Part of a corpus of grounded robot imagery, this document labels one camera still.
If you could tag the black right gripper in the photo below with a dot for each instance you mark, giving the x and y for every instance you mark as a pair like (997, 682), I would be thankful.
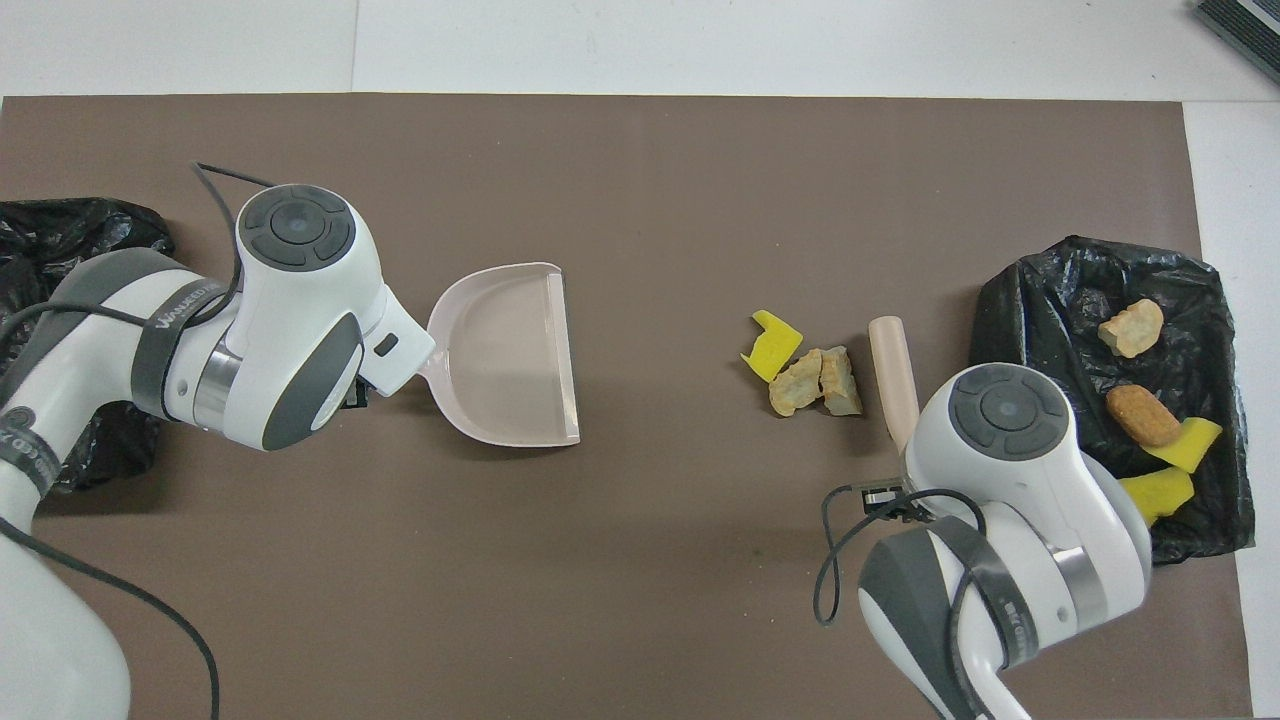
(900, 502)

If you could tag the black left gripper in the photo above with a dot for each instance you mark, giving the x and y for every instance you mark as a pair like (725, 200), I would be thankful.
(356, 392)

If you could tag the beige plastic dustpan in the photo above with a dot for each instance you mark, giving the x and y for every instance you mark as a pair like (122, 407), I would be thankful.
(510, 350)

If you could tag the notched yellow sponge piece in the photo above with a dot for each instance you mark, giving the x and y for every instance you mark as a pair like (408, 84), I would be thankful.
(778, 348)

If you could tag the brown fried nugget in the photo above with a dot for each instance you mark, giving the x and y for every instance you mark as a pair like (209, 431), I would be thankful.
(1142, 415)

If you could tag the small croissant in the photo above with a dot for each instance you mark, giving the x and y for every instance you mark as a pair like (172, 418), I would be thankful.
(1132, 328)

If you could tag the small yellow sponge piece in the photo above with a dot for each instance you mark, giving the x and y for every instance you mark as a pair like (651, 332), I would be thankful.
(1190, 445)

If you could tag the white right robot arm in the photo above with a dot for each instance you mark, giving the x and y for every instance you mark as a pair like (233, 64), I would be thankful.
(1010, 460)

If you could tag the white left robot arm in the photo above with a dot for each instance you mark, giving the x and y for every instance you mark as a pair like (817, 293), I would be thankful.
(300, 300)

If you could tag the bin with black bag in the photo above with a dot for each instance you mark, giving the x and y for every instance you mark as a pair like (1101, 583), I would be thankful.
(60, 225)
(1040, 320)

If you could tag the brown table mat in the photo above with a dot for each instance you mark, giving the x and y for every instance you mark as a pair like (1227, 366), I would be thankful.
(600, 600)

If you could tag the grey ribbed panel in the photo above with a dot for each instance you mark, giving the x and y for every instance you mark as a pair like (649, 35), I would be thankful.
(1240, 30)

